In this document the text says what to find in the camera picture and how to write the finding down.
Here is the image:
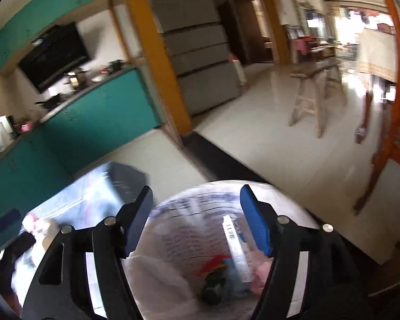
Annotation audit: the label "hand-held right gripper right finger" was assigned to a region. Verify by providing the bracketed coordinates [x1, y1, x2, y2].
[240, 184, 370, 320]

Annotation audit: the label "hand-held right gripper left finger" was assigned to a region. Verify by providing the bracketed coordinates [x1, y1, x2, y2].
[22, 186, 153, 320]

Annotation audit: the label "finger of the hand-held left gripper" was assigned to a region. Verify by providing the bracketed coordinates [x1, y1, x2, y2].
[0, 231, 37, 264]
[0, 208, 22, 241]

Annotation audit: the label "large pink wrapper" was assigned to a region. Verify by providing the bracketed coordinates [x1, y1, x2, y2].
[22, 214, 59, 241]

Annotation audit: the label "long white barcode carton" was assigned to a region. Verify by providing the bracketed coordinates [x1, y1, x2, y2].
[223, 215, 252, 284]

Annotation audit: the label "small pink white plastic bag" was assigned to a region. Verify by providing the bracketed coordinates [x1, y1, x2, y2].
[250, 250, 274, 295]

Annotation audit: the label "bin with white plastic liner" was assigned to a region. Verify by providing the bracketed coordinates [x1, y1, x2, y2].
[125, 180, 321, 320]

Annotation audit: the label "red packet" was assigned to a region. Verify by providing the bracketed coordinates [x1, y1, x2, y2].
[196, 255, 225, 277]

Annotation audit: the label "black green wrapper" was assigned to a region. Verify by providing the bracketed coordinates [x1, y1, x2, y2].
[200, 271, 227, 304]

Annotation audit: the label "blue striped tablecloth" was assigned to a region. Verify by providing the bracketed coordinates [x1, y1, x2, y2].
[11, 161, 149, 307]

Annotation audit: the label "white kitchen appliance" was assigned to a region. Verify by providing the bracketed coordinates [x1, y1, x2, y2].
[0, 115, 15, 144]

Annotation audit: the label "teal lower kitchen cabinets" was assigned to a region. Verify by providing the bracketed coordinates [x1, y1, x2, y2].
[0, 68, 164, 234]

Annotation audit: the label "black wok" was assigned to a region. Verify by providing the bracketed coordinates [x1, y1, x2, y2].
[33, 93, 64, 109]

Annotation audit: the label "steel pot with lid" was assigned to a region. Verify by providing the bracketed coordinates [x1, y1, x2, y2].
[65, 68, 89, 89]

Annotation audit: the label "black pot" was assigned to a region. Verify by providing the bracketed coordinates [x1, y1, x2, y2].
[107, 59, 125, 74]

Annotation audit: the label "wooden bench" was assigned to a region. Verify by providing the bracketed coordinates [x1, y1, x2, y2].
[288, 58, 347, 139]

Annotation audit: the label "red brown wooden chair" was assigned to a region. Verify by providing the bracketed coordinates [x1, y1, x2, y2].
[353, 0, 400, 214]

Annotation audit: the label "wood framed glass door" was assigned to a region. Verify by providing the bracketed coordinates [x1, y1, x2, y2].
[103, 0, 192, 147]

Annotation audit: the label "black range hood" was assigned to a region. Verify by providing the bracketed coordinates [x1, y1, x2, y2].
[18, 22, 90, 94]

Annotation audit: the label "grey refrigerator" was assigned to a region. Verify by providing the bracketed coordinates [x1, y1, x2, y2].
[142, 0, 241, 117]

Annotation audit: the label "brown wooden door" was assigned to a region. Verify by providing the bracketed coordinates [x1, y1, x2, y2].
[218, 0, 275, 67]

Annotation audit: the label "teal upper cabinets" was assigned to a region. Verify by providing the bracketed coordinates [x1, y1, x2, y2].
[0, 0, 121, 77]

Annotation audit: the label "beige tablecloth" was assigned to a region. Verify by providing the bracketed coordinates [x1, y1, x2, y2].
[357, 28, 400, 84]

